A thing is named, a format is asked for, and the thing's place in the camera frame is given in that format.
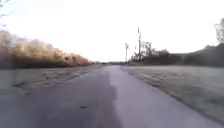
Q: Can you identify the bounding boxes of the grey asphalt path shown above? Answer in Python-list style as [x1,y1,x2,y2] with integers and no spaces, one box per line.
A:
[0,64,224,128]

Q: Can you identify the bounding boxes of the brown hedge row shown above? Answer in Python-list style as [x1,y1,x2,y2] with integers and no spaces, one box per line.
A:
[0,30,94,70]

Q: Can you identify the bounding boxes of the dark bushes and trees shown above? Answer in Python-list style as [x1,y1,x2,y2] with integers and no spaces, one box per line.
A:
[123,18,224,68]

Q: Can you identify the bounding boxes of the frosty grass field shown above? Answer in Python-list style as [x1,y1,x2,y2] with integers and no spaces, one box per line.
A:
[120,64,224,124]

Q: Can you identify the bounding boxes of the frosty grass verge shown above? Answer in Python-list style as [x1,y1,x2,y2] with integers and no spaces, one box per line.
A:
[0,64,104,98]

